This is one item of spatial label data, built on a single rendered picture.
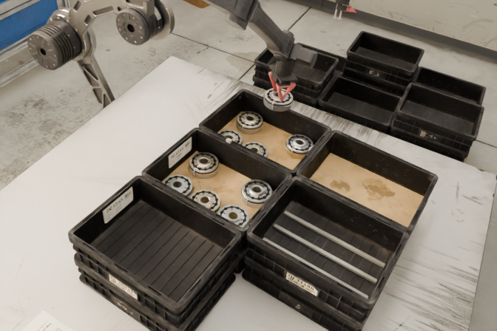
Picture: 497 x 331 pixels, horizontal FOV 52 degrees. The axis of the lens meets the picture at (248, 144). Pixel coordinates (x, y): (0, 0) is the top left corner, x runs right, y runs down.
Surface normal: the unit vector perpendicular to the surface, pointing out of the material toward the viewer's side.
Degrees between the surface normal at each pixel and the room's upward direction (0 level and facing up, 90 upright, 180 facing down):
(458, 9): 90
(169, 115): 0
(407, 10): 90
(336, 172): 0
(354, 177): 0
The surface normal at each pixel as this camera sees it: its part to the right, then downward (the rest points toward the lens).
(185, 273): 0.08, -0.74
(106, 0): -0.46, 0.56
